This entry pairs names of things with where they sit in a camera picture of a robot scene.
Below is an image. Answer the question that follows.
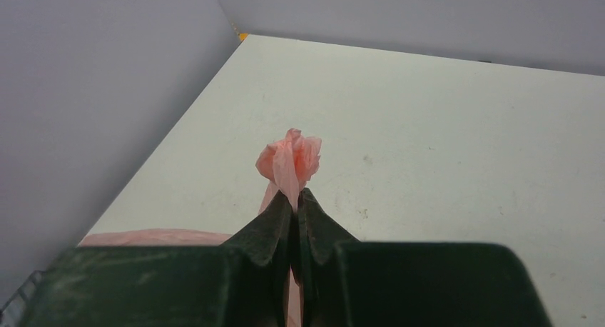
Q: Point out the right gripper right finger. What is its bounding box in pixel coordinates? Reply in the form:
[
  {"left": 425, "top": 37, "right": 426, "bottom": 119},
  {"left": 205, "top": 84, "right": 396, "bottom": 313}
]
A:
[{"left": 293, "top": 189, "right": 551, "bottom": 326}]

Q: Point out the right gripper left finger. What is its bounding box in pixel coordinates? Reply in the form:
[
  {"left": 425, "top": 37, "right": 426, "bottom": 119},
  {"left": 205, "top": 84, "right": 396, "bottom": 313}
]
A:
[{"left": 21, "top": 193, "right": 293, "bottom": 326}]

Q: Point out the pink plastic bag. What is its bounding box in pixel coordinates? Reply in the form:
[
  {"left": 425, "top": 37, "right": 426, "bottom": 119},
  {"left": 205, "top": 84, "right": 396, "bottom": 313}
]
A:
[{"left": 80, "top": 129, "right": 322, "bottom": 326}]

